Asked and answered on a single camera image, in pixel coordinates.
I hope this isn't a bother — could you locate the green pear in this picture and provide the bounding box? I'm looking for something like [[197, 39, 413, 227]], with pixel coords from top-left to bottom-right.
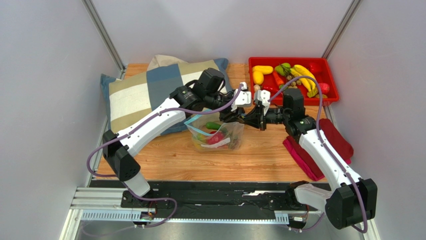
[[274, 62, 292, 77]]

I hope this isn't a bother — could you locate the yellow banana bunch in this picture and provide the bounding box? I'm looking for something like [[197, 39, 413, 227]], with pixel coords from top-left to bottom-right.
[[290, 64, 318, 98]]

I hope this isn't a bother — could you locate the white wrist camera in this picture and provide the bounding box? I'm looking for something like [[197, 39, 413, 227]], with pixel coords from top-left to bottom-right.
[[253, 89, 271, 116], [231, 82, 252, 112]]

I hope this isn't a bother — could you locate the orange carrot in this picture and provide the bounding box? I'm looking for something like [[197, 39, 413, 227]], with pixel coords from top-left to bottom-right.
[[272, 71, 286, 88]]

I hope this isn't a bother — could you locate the dark red folded cloth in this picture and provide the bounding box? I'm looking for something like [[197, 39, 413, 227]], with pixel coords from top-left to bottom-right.
[[282, 118, 354, 181]]

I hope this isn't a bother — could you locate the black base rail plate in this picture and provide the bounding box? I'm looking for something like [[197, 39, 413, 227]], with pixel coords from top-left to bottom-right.
[[89, 180, 321, 222]]

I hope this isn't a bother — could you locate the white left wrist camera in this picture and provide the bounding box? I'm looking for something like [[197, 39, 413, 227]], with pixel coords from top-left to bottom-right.
[[231, 82, 252, 112]]

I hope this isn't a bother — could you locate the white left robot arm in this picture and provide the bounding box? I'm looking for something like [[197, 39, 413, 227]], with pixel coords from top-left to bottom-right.
[[101, 68, 247, 197]]

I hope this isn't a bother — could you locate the yellow green mango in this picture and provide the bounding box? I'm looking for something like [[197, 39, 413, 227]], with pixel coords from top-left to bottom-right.
[[193, 133, 210, 151]]

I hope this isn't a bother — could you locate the yellow starfruit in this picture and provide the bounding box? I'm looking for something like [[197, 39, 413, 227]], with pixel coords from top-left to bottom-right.
[[252, 65, 275, 75]]

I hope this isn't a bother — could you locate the red plastic fruit bin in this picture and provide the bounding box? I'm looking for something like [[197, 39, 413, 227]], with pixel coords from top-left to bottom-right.
[[248, 57, 340, 107]]

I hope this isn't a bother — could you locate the yellow lemon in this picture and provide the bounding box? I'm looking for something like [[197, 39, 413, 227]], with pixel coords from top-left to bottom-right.
[[252, 70, 264, 86]]

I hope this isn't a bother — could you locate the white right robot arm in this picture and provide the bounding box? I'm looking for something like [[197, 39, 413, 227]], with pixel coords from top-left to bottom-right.
[[243, 88, 378, 233]]

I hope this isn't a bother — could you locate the white garlic bulb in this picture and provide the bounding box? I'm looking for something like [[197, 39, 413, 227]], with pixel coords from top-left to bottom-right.
[[253, 84, 262, 92]]

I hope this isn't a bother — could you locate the checked blue beige pillow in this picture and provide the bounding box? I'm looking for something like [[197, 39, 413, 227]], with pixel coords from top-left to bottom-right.
[[100, 58, 233, 136]]

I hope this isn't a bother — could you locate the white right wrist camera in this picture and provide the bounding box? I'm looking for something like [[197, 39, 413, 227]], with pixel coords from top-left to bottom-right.
[[253, 89, 271, 116]]

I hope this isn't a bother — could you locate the red strawberry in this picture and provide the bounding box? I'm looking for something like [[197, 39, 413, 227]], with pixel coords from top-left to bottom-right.
[[319, 83, 331, 95]]

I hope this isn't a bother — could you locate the clear zip top bag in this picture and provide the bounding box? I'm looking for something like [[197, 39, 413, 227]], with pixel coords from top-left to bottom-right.
[[184, 112, 244, 152]]

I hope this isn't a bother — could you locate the red apple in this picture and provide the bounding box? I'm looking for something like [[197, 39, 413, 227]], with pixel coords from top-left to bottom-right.
[[207, 131, 226, 145]]

